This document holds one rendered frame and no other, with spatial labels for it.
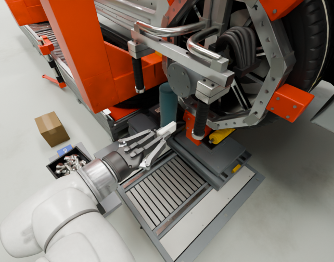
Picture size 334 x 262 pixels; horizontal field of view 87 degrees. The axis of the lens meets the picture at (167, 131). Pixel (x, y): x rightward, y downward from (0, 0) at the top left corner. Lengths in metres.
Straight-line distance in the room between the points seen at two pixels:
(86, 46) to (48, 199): 0.68
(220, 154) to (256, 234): 0.51
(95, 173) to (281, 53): 0.56
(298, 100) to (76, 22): 0.83
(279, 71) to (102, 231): 0.57
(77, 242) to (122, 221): 0.95
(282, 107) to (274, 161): 1.04
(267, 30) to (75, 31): 0.69
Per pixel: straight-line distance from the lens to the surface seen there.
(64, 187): 0.41
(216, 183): 1.19
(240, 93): 0.83
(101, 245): 0.34
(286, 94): 0.64
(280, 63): 0.60
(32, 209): 0.42
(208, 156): 1.21
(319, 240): 1.51
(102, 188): 0.42
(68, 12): 0.88
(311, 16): 0.66
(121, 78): 1.06
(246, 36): 0.53
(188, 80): 0.62
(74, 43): 0.91
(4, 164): 1.90
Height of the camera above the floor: 1.20
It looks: 48 degrees down
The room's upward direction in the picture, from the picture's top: straight up
